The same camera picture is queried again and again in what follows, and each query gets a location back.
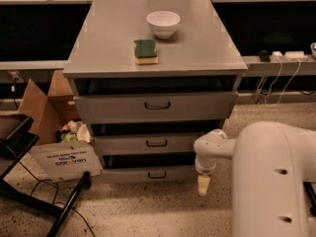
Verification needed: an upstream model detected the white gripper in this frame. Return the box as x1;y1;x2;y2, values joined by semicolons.
194;129;228;197

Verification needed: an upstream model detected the grey bottom drawer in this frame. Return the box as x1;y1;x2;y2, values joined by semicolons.
102;151;197;183

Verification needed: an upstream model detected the grey drawer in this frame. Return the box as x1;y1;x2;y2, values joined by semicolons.
74;92;237;123
93;133;201;155
102;151;197;183

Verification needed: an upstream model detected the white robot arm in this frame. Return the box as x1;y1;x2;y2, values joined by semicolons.
194;121;316;237

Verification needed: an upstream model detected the grey top drawer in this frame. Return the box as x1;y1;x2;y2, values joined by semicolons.
74;92;237;123

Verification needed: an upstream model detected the grey middle drawer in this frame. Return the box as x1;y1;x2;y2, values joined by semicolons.
93;133;201;155

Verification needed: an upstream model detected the grey drawer cabinet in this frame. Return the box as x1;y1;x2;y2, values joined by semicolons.
63;0;249;184

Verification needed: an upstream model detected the open cardboard box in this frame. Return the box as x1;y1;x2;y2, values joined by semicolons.
19;70;102;182

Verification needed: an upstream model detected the black stand leg right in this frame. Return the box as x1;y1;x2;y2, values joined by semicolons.
303;182;316;216

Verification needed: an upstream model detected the grey window ledge shelf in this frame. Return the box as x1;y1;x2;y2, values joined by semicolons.
0;55;316;77

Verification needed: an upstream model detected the black small adapter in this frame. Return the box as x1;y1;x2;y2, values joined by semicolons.
258;50;271;62

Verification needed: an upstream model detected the green yellow sponge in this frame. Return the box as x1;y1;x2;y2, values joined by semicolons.
134;39;158;65

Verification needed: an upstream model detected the white power adapter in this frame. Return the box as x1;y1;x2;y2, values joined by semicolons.
271;51;283;62

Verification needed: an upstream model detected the white power strip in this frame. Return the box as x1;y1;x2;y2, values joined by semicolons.
284;51;308;61

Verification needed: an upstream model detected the white ceramic bowl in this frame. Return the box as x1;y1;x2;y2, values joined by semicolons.
146;11;181;39

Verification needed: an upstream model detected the black stand left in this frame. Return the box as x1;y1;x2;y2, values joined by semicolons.
0;114;91;237

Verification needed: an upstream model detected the black floor cable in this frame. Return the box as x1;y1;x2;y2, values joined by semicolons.
18;160;97;237

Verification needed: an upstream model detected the white cable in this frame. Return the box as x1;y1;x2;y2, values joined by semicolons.
264;56;302;108

